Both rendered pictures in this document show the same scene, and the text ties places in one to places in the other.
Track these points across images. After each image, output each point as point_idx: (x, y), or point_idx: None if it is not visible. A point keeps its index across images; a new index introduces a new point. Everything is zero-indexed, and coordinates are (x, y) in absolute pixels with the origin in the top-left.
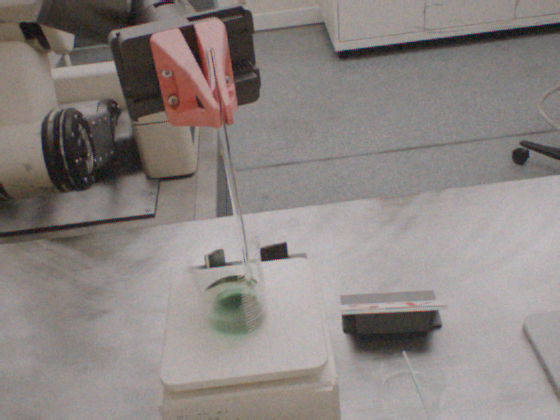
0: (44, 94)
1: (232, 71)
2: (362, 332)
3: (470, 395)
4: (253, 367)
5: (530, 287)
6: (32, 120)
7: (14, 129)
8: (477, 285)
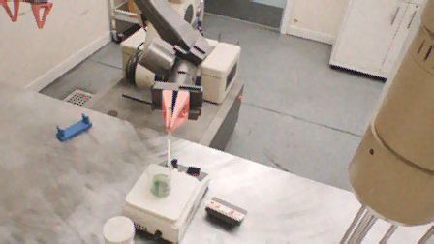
0: None
1: (190, 107)
2: (209, 213)
3: None
4: (153, 209)
5: (283, 227)
6: None
7: None
8: (264, 216)
